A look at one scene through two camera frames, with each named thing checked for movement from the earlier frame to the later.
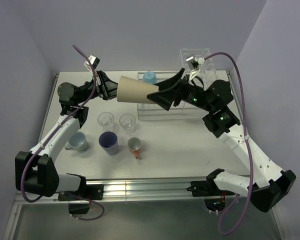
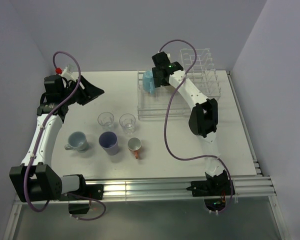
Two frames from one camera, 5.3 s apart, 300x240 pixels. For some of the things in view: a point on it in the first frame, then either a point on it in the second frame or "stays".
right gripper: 164,98 to 158,82
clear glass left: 106,120 stays
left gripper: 106,89 to 89,93
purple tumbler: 109,141 stays
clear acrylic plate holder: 207,71 stays
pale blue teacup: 77,141 stays
